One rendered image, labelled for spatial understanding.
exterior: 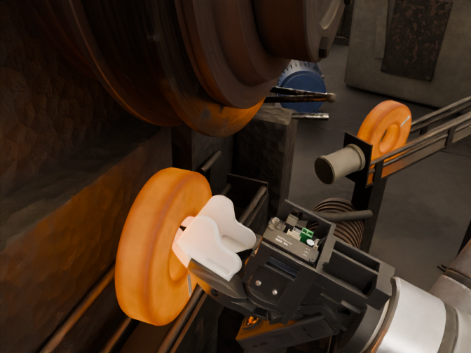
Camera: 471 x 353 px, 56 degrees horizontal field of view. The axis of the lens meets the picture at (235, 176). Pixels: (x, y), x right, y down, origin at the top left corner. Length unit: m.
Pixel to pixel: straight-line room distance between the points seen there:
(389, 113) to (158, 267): 0.68
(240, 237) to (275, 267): 0.07
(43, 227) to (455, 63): 2.97
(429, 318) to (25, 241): 0.34
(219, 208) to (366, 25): 2.96
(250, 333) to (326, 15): 0.35
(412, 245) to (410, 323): 1.53
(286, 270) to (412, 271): 1.44
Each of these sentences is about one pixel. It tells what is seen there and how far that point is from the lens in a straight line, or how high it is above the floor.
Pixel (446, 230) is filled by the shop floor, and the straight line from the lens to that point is 2.07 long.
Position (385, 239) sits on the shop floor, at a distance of 1.91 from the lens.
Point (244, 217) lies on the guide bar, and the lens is 0.68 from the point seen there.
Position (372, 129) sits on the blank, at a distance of 0.95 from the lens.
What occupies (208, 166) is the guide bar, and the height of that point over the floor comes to 0.76.
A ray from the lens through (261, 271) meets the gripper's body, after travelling 0.39.
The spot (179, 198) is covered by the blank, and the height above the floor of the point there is 0.89.
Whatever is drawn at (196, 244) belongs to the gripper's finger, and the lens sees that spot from 0.41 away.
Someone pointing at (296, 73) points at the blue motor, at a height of 0.31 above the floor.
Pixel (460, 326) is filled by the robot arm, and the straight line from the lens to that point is 0.42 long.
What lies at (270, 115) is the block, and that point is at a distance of 0.81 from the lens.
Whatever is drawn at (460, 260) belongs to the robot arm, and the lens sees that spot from 0.57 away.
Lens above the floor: 1.12
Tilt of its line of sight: 31 degrees down
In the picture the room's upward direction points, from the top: 3 degrees clockwise
